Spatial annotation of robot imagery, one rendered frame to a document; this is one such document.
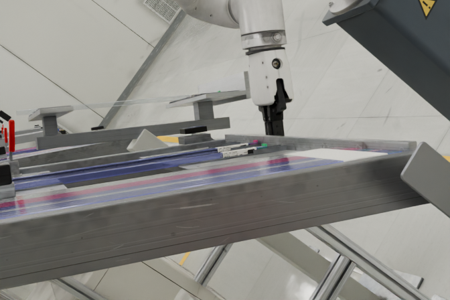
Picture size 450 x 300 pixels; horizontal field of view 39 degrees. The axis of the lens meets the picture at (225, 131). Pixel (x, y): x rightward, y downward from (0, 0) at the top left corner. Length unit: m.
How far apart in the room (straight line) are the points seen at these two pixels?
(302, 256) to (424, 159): 1.06
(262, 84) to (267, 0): 0.15
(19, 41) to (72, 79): 0.82
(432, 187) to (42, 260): 0.41
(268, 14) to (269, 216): 0.57
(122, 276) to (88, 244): 1.53
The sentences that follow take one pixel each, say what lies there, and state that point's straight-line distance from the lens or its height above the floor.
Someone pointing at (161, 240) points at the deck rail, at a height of 0.93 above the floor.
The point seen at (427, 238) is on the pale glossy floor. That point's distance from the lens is 1.93.
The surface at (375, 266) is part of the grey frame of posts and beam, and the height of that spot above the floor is 0.23.
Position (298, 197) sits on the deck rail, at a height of 0.83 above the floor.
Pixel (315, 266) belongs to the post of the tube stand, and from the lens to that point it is 1.77.
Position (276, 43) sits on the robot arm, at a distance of 1.19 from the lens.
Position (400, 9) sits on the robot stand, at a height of 0.63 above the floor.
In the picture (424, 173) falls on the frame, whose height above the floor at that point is 0.74.
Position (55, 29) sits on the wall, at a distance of 8.83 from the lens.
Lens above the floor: 1.12
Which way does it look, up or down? 16 degrees down
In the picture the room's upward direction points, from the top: 53 degrees counter-clockwise
